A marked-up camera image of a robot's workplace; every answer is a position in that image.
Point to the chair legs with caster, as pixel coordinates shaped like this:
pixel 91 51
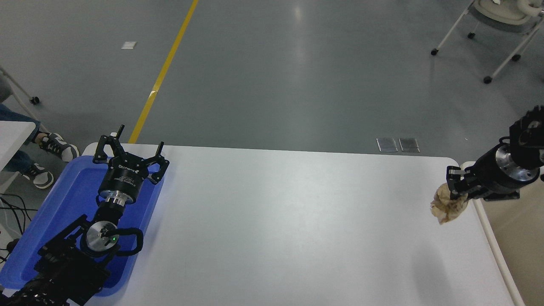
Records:
pixel 35 100

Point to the large pale dustbin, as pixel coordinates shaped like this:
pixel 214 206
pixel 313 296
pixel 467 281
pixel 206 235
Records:
pixel 518 255

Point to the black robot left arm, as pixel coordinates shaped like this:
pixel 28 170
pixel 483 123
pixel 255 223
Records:
pixel 63 263

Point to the white side table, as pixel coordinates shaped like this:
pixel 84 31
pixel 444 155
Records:
pixel 12 136

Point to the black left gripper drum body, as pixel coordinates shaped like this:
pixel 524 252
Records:
pixel 123 178

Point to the white wheeled chair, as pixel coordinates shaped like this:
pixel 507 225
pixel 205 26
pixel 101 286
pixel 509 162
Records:
pixel 501 10

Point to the blue plastic tray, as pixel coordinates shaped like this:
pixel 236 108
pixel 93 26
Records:
pixel 72 191

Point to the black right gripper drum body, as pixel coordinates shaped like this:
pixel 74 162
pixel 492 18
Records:
pixel 486 174

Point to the tan paper ball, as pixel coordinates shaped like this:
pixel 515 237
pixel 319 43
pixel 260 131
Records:
pixel 448 210

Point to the seated person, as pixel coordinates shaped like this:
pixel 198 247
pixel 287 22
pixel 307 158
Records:
pixel 57 146

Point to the metal floor plate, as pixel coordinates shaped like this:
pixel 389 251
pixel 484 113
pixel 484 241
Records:
pixel 409 145
pixel 387 145

